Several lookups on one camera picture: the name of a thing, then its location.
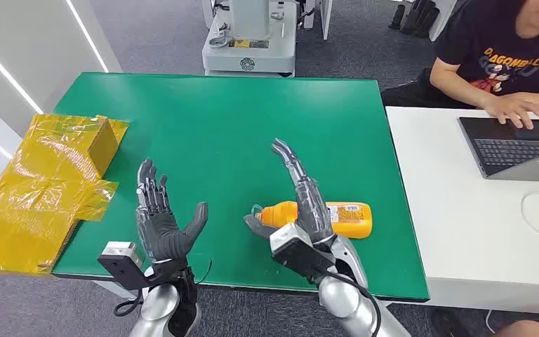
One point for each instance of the person's right hand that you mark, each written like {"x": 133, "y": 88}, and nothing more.
{"x": 513, "y": 107}

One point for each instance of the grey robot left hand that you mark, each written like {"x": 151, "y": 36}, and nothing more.
{"x": 162, "y": 235}

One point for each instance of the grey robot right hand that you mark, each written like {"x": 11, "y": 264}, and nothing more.
{"x": 313, "y": 209}

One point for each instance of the orange bottle with clear cap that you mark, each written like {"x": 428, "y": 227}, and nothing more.
{"x": 351, "y": 218}

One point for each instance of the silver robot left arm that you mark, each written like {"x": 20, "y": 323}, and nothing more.
{"x": 160, "y": 307}

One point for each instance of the white robot base machine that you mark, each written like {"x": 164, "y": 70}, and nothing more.
{"x": 251, "y": 46}

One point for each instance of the person's right forearm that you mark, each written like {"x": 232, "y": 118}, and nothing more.
{"x": 458, "y": 88}

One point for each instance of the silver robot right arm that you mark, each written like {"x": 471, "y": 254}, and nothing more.
{"x": 344, "y": 297}

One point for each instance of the grey laptop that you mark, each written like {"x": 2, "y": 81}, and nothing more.
{"x": 511, "y": 149}

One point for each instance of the person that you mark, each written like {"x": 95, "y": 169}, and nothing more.
{"x": 497, "y": 51}

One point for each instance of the green table mat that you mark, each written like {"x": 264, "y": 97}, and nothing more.
{"x": 213, "y": 121}

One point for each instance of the yellow tape-wrapped cardboard box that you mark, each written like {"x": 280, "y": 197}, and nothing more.
{"x": 41, "y": 195}

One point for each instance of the black shoes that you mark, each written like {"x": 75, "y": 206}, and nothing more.
{"x": 413, "y": 18}

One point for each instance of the white desk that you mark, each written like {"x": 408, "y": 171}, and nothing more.
{"x": 465, "y": 232}

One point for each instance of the person's bare leg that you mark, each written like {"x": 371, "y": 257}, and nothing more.
{"x": 530, "y": 329}

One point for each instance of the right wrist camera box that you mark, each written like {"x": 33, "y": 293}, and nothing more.
{"x": 297, "y": 251}

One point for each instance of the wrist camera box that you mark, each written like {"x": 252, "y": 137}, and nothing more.
{"x": 120, "y": 260}
{"x": 297, "y": 251}

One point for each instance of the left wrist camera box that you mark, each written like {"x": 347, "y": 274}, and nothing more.
{"x": 120, "y": 260}

